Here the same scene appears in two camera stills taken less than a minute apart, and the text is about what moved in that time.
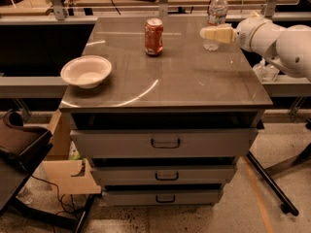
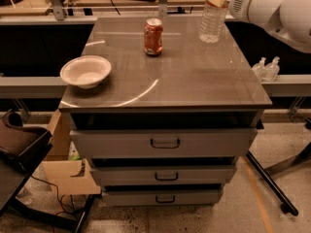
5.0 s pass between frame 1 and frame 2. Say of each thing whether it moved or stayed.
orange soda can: stayed
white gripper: moved
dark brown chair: stayed
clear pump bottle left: stayed
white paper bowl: stayed
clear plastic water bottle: moved
